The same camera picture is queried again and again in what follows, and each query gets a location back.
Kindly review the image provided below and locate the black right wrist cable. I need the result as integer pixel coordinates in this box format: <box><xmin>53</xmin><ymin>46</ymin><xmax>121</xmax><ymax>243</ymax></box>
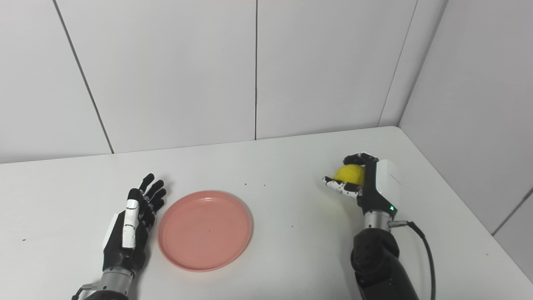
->
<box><xmin>388</xmin><ymin>220</ymin><xmax>436</xmax><ymax>300</ymax></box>

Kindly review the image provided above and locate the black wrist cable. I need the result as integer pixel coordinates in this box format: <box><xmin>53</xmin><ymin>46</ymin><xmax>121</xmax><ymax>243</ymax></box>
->
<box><xmin>388</xmin><ymin>220</ymin><xmax>436</xmax><ymax>300</ymax></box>
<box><xmin>71</xmin><ymin>283</ymin><xmax>98</xmax><ymax>300</ymax></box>

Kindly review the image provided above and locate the yellow lemon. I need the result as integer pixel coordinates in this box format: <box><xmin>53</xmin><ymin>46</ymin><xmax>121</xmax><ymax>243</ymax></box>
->
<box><xmin>334</xmin><ymin>164</ymin><xmax>366</xmax><ymax>186</ymax></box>

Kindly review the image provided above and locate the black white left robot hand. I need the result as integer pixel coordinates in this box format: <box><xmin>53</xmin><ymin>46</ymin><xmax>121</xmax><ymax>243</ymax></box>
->
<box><xmin>102</xmin><ymin>173</ymin><xmax>167</xmax><ymax>275</ymax></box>

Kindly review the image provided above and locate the pink round plate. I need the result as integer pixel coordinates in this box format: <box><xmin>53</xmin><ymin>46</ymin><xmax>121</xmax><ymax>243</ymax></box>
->
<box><xmin>157</xmin><ymin>190</ymin><xmax>253</xmax><ymax>272</ymax></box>

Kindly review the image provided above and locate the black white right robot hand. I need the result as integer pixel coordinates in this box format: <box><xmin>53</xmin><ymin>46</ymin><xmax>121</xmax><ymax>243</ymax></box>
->
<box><xmin>322</xmin><ymin>152</ymin><xmax>402</xmax><ymax>217</ymax></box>

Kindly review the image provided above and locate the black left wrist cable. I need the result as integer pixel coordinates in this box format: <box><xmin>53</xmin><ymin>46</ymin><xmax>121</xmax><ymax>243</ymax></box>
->
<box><xmin>71</xmin><ymin>283</ymin><xmax>98</xmax><ymax>300</ymax></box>

